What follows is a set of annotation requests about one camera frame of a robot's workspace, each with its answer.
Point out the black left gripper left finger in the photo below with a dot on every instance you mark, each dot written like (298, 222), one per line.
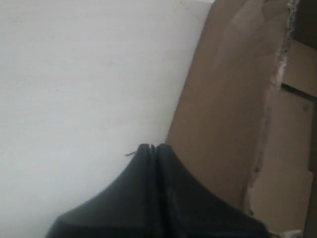
(127, 208)

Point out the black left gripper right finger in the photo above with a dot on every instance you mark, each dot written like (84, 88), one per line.
(191, 211)

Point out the large cardboard box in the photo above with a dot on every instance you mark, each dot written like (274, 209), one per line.
(246, 121)

